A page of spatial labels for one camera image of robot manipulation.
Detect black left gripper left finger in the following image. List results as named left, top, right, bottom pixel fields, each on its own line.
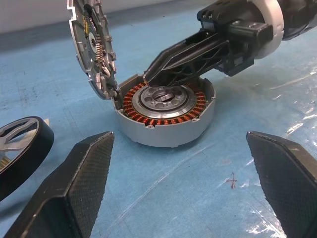
left=3, top=131, right=115, bottom=238

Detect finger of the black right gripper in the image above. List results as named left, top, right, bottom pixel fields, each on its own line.
left=148, top=41, right=230, bottom=88
left=144, top=31, right=229, bottom=83

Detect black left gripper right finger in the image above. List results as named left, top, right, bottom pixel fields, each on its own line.
left=246, top=130, right=317, bottom=238

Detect black spoked rotor ring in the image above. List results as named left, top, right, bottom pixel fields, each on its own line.
left=0, top=116, right=55, bottom=202

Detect grey motor housing copper windings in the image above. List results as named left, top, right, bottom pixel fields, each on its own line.
left=112, top=74, right=216, bottom=149

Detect grey round motor lid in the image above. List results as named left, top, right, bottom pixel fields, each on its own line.
left=66, top=0, right=121, bottom=101

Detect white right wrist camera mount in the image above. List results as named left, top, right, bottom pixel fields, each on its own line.
left=247, top=0, right=285, bottom=60

